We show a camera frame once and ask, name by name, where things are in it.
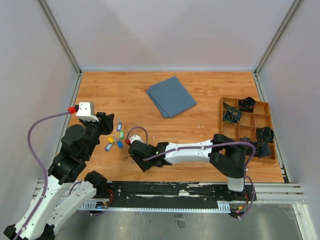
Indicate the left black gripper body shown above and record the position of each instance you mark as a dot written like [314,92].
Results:
[96,129]

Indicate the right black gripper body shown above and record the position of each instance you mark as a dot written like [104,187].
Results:
[144,165]

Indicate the dark blue key tag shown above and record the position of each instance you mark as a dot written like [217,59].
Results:
[119,144]

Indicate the green key tag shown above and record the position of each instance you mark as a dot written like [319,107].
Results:
[121,134]

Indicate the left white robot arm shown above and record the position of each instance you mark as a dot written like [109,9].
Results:
[47,214]

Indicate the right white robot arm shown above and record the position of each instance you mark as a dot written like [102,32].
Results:
[226,155]

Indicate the light blue key tag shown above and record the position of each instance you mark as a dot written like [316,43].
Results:
[119,127]

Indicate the folded blue cloth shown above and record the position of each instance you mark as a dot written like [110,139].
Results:
[170,97]

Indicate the wooden compartment tray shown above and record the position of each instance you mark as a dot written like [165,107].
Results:
[249,122]

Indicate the dark green rolled tie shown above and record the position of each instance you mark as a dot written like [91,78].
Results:
[265,135]

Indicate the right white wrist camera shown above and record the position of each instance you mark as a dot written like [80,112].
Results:
[133,138]

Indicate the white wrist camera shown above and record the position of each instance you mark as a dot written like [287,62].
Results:
[85,112]
[133,138]

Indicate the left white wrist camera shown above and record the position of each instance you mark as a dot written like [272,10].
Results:
[85,112]

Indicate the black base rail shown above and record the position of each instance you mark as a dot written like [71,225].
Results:
[170,197]

